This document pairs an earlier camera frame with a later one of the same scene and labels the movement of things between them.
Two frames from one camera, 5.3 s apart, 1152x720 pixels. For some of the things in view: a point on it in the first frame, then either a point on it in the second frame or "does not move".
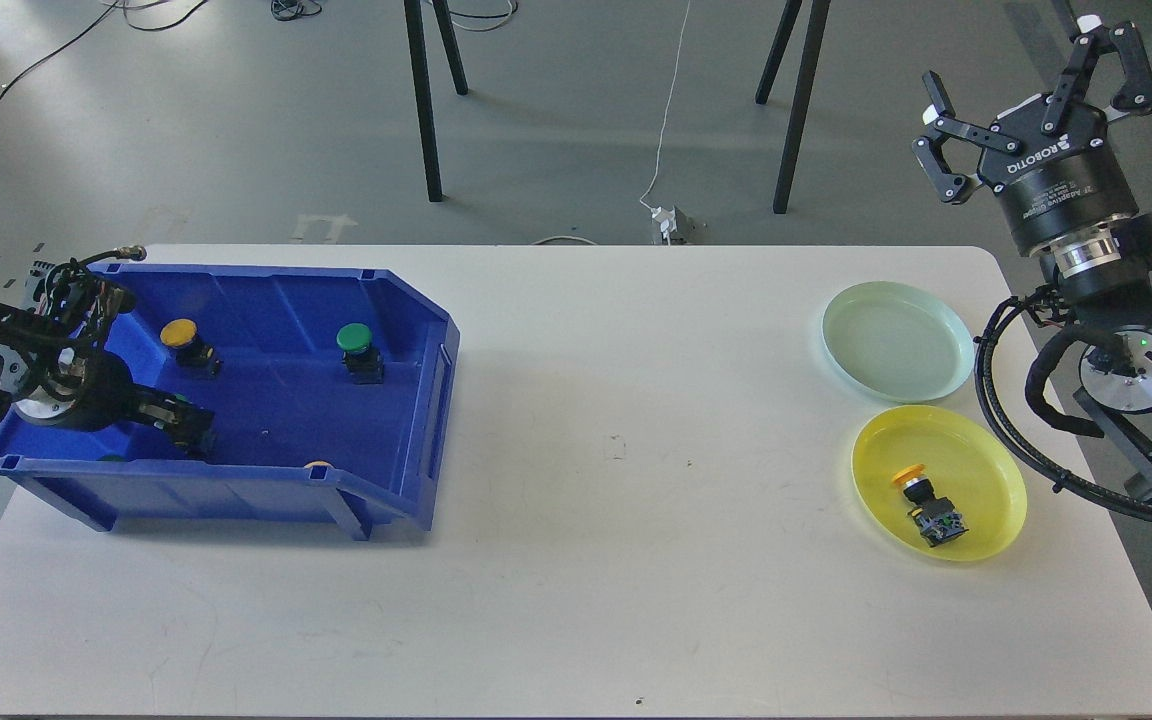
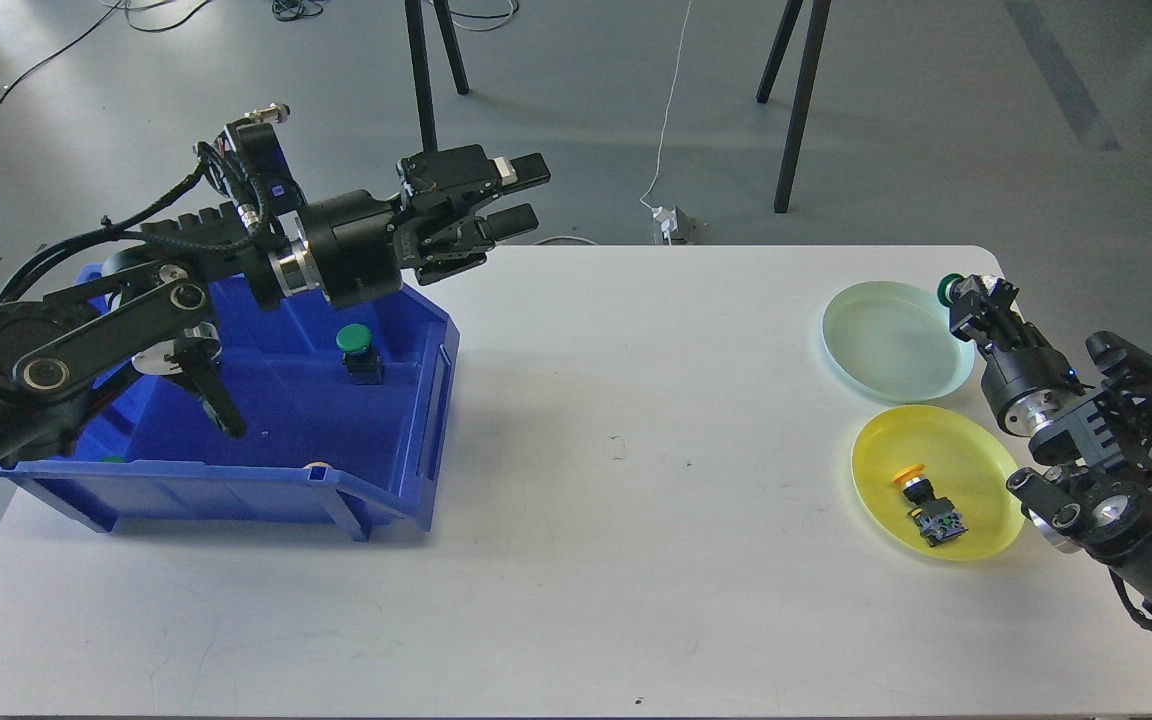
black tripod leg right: (817, 22) does not move
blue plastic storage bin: (332, 387) does not move
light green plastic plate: (897, 342) does not move
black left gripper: (80, 389) -> (347, 245)
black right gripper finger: (952, 188) -> (970, 321)
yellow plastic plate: (965, 461) does not move
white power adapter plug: (667, 220) does not move
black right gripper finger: (1137, 93) -> (998, 295)
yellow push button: (936, 517) does not move
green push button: (194, 425) -> (946, 288)
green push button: (363, 360) does not move
